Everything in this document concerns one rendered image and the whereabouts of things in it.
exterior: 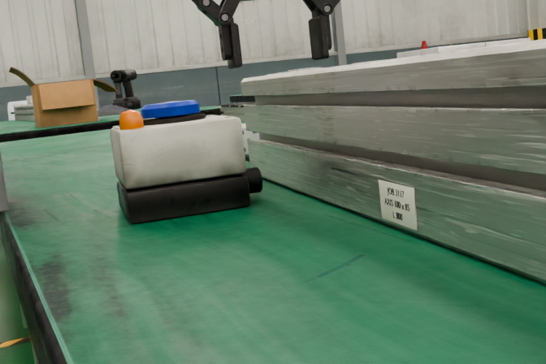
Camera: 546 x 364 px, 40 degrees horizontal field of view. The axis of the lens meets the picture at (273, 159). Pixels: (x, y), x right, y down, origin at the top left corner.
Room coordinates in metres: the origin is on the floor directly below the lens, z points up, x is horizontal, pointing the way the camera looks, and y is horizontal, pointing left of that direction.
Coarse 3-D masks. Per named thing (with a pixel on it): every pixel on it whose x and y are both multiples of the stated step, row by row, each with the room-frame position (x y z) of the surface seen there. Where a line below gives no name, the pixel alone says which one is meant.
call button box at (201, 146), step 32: (160, 128) 0.48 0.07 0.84; (192, 128) 0.48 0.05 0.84; (224, 128) 0.49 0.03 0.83; (128, 160) 0.47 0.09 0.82; (160, 160) 0.47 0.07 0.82; (192, 160) 0.48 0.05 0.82; (224, 160) 0.49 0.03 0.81; (128, 192) 0.47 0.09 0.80; (160, 192) 0.47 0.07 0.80; (192, 192) 0.48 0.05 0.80; (224, 192) 0.48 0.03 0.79; (256, 192) 0.53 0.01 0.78
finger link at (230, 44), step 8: (200, 0) 0.69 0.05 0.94; (208, 0) 0.69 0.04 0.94; (208, 8) 0.69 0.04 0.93; (216, 8) 0.70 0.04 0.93; (208, 16) 0.70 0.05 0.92; (216, 16) 0.70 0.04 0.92; (224, 24) 0.70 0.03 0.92; (232, 24) 0.69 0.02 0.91; (224, 32) 0.70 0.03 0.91; (232, 32) 0.69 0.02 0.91; (224, 40) 0.70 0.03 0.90; (232, 40) 0.69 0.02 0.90; (224, 48) 0.70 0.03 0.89; (232, 48) 0.69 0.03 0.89; (224, 56) 0.70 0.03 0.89; (232, 56) 0.70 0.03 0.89; (240, 56) 0.69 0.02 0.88; (232, 64) 0.70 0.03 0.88; (240, 64) 0.69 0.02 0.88
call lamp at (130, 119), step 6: (126, 114) 0.47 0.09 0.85; (132, 114) 0.48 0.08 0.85; (138, 114) 0.48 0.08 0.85; (120, 120) 0.48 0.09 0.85; (126, 120) 0.47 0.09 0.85; (132, 120) 0.47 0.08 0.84; (138, 120) 0.48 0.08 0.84; (120, 126) 0.48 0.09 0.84; (126, 126) 0.47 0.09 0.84; (132, 126) 0.47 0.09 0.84; (138, 126) 0.48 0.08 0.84
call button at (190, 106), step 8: (152, 104) 0.51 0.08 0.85; (160, 104) 0.50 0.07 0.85; (168, 104) 0.50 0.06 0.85; (176, 104) 0.50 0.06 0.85; (184, 104) 0.50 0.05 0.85; (192, 104) 0.51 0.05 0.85; (144, 112) 0.51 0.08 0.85; (152, 112) 0.50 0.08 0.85; (160, 112) 0.50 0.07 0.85; (168, 112) 0.50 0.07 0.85; (176, 112) 0.50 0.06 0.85; (184, 112) 0.50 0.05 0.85; (192, 112) 0.51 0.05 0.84
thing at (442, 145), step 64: (384, 64) 0.37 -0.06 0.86; (448, 64) 0.31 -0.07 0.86; (512, 64) 0.26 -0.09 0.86; (256, 128) 0.62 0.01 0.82; (320, 128) 0.47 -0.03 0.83; (384, 128) 0.37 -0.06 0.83; (448, 128) 0.31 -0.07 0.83; (512, 128) 0.27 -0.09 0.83; (320, 192) 0.48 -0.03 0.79; (384, 192) 0.38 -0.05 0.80; (448, 192) 0.31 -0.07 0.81; (512, 192) 0.27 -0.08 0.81; (512, 256) 0.27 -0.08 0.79
